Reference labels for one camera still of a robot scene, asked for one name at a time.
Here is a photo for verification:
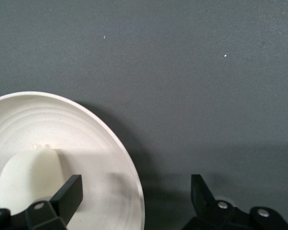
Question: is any round cream plate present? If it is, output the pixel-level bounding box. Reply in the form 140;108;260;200
0;91;144;230

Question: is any white steamed bun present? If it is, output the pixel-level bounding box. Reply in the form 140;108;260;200
0;148;64;214

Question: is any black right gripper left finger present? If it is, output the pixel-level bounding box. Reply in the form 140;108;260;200
0;174;84;230

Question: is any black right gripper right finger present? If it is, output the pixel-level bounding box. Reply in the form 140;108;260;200
182;174;288;230

